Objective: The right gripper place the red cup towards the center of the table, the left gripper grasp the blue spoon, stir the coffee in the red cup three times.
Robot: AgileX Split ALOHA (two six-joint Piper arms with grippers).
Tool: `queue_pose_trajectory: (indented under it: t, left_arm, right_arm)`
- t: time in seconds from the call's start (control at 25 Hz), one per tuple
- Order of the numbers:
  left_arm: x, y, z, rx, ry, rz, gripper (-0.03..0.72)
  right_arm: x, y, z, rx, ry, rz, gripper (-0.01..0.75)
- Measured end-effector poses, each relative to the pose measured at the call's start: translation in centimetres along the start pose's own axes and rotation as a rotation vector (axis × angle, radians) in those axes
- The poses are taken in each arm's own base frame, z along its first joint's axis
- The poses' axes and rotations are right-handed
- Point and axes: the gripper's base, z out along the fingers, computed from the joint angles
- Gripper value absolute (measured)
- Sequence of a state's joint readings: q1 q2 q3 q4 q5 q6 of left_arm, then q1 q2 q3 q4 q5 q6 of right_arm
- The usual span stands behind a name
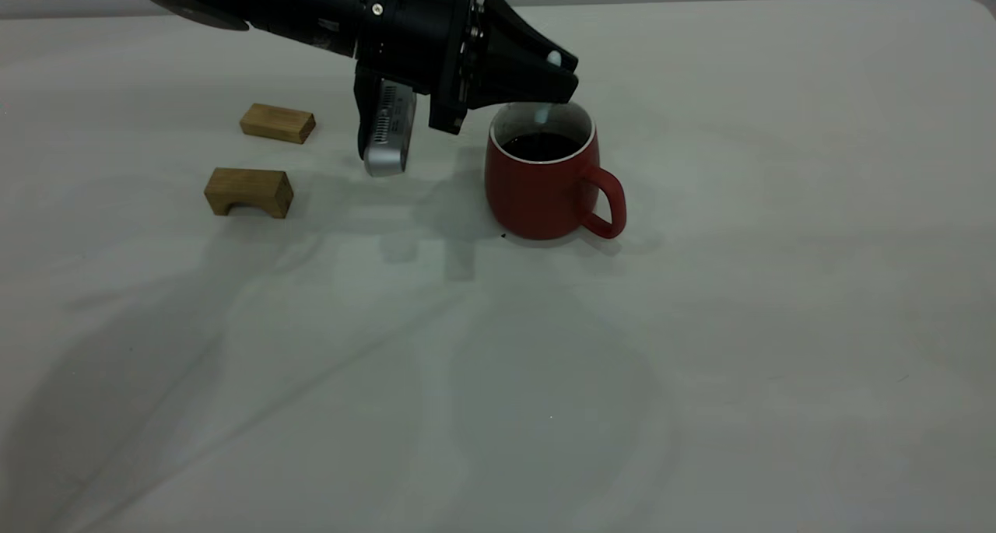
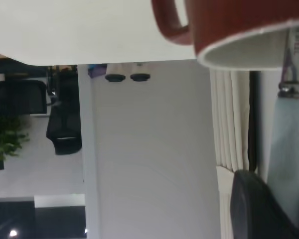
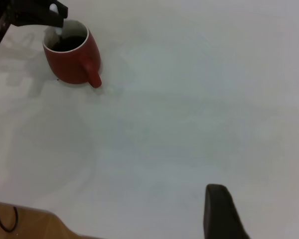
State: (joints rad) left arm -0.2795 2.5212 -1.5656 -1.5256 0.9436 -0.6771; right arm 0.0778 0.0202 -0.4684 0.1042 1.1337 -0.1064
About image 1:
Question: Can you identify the black camera bracket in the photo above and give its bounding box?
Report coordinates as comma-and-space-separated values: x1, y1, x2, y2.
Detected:
353, 65, 384, 161

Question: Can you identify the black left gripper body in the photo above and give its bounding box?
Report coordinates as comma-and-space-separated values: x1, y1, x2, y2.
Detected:
426, 0, 491, 136

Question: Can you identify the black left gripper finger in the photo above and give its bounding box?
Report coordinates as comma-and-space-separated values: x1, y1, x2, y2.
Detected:
486, 0, 580, 72
465, 38, 580, 114

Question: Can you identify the red ceramic mug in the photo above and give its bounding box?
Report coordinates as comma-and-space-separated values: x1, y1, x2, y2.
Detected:
483, 101, 628, 241

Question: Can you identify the spoon with light blue handle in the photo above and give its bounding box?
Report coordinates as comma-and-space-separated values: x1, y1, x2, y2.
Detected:
533, 49, 563, 126

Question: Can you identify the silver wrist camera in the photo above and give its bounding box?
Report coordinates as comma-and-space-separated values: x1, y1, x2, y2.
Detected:
363, 81, 418, 178

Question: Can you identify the flat rectangular wooden block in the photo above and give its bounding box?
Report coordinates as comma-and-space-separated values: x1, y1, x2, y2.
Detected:
240, 103, 317, 145

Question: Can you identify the arched wooden block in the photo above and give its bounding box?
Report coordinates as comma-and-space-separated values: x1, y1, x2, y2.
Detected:
204, 167, 295, 220

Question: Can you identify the dark coffee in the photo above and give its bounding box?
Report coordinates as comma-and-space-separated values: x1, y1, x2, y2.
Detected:
502, 131, 584, 163

